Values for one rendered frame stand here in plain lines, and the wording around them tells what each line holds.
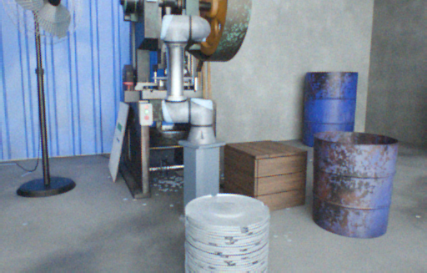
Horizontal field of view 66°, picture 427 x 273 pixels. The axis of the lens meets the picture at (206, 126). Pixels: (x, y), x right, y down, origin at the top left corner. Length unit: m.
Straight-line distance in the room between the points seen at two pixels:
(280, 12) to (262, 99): 1.09
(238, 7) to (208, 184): 1.18
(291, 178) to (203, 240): 1.11
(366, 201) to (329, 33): 3.32
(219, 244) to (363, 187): 0.93
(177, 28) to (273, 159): 0.92
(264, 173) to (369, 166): 0.57
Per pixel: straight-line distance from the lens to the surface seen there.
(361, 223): 1.86
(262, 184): 1.97
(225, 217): 1.12
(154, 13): 2.38
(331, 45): 4.84
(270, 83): 4.24
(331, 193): 1.82
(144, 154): 2.20
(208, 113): 1.70
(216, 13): 2.61
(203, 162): 1.70
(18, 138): 3.60
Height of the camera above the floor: 0.78
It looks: 8 degrees down
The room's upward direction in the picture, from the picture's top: straight up
